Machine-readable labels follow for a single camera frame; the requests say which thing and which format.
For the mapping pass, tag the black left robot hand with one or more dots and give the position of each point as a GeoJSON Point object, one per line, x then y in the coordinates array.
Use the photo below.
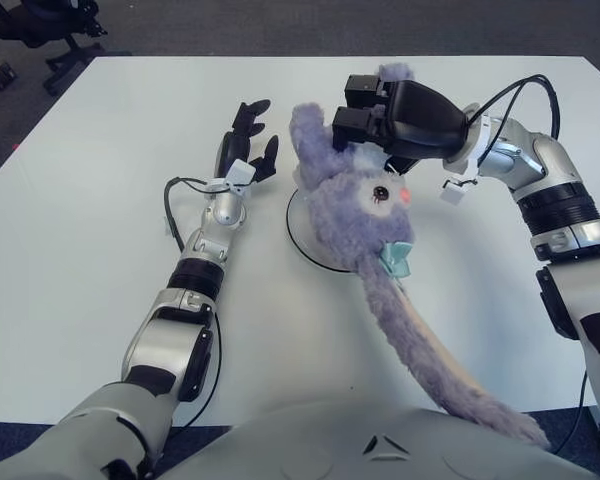
{"type": "Point", "coordinates": [235, 147]}

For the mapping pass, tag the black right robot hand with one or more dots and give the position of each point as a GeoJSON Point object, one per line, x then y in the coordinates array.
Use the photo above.
{"type": "Point", "coordinates": [420, 120]}

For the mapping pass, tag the white plate black rim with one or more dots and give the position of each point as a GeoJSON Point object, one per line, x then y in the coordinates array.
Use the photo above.
{"type": "Point", "coordinates": [302, 230]}

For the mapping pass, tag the purple plush bunny doll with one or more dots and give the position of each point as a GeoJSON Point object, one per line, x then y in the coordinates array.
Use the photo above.
{"type": "Point", "coordinates": [360, 215]}

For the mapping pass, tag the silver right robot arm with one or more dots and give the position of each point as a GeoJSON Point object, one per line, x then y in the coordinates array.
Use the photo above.
{"type": "Point", "coordinates": [555, 210]}

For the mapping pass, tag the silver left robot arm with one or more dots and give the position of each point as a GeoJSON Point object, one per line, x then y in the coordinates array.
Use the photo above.
{"type": "Point", "coordinates": [180, 320]}

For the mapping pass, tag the silver robot torso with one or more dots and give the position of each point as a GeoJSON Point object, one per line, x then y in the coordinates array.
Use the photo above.
{"type": "Point", "coordinates": [330, 450]}

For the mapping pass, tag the white table leg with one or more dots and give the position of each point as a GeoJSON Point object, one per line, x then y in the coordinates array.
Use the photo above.
{"type": "Point", "coordinates": [592, 415]}

